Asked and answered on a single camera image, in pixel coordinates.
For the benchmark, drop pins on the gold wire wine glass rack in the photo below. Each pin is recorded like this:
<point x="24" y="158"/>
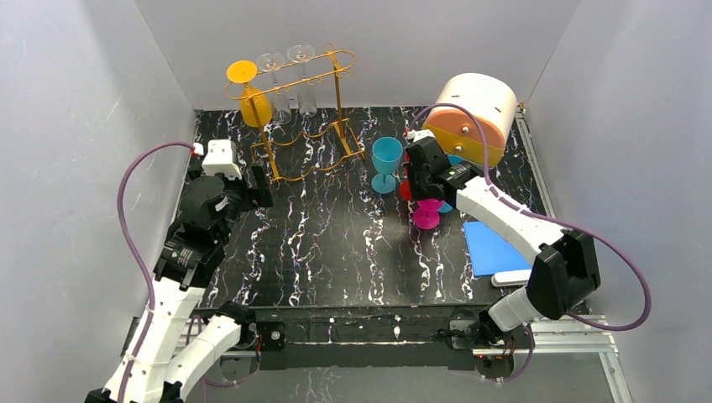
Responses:
<point x="330" y="62"/>

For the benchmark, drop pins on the round pastel drawer cabinet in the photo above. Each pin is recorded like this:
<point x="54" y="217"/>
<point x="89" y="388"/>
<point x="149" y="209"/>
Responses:
<point x="474" y="118"/>

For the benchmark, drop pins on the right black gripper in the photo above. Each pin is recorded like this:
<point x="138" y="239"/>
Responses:
<point x="419" y="175"/>

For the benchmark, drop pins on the clear wine glass left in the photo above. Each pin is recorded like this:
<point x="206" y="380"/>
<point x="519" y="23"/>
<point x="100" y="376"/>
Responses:
<point x="271" y="62"/>

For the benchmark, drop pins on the small white bar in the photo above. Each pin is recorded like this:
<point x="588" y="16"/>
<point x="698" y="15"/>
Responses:
<point x="510" y="278"/>

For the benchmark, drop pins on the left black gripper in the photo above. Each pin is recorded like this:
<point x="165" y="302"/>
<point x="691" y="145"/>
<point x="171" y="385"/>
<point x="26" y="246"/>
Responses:
<point x="255" y="185"/>

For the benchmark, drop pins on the clear wine glass right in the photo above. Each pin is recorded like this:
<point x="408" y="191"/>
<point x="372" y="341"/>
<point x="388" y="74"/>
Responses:
<point x="300" y="54"/>

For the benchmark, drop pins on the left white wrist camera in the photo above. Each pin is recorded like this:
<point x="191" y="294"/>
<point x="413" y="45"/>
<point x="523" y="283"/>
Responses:
<point x="219" y="157"/>

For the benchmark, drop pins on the clear wine glass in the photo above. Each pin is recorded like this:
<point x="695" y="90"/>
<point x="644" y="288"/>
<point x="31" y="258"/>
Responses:
<point x="300" y="54"/>
<point x="271" y="62"/>

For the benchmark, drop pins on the blue flat board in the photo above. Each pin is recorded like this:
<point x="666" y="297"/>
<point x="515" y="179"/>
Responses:
<point x="489" y="253"/>

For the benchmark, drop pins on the yellow wine glass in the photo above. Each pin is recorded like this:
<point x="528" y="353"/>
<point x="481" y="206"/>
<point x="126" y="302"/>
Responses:
<point x="253" y="103"/>

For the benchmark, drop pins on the magenta wine glass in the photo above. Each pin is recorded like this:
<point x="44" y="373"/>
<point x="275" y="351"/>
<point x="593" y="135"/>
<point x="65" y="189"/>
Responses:
<point x="426" y="216"/>

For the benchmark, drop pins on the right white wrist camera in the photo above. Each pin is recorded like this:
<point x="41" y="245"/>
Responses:
<point x="413" y="136"/>

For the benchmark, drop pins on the red wine glass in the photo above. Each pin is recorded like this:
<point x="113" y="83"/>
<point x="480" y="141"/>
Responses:
<point x="404" y="186"/>

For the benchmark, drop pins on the teal blue wine glass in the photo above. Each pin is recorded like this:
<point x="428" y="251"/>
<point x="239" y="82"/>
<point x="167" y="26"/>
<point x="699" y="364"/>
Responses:
<point x="445" y="207"/>

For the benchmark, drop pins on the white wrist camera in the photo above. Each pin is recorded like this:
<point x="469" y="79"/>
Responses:
<point x="219" y="157"/>
<point x="413" y="136"/>

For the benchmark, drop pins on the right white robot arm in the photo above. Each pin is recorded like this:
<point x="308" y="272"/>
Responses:
<point x="564" y="267"/>

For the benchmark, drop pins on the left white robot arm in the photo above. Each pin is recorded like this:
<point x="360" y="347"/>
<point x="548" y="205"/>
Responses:
<point x="150" y="369"/>

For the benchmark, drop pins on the light blue wine glass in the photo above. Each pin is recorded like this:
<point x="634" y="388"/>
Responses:
<point x="387" y="153"/>

